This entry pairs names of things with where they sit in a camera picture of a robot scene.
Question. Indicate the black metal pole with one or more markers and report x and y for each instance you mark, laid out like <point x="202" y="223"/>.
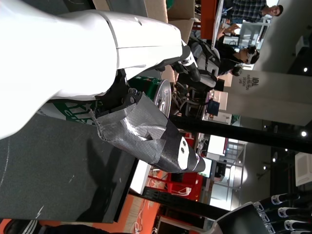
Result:
<point x="231" y="131"/>

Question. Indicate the man in plaid shirt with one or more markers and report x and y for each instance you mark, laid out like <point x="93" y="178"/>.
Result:
<point x="248" y="9"/>

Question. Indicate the person wearing VR headset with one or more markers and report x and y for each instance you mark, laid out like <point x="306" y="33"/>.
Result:
<point x="229" y="56"/>

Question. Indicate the computer monitor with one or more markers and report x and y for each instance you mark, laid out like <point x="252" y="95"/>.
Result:
<point x="217" y="146"/>

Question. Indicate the white board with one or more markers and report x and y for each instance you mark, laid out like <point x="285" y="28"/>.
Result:
<point x="140" y="178"/>

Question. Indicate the orange shelf unit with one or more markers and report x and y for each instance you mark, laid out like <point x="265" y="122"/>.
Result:
<point x="170" y="187"/>

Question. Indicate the green Chilsung cider can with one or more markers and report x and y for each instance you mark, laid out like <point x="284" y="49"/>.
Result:
<point x="169" y="3"/>
<point x="143" y="85"/>

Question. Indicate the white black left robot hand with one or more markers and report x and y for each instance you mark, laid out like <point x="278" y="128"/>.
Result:
<point x="61" y="53"/>

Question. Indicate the white pillar IDL print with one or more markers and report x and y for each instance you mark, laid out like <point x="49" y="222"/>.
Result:
<point x="275" y="97"/>

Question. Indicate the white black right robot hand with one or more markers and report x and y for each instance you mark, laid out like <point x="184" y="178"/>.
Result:
<point x="243" y="219"/>

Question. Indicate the white ceiling air conditioner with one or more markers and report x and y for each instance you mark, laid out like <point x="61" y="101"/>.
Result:
<point x="304" y="170"/>

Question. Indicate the dark-haired seated person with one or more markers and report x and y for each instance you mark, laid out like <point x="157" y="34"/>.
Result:
<point x="236" y="71"/>

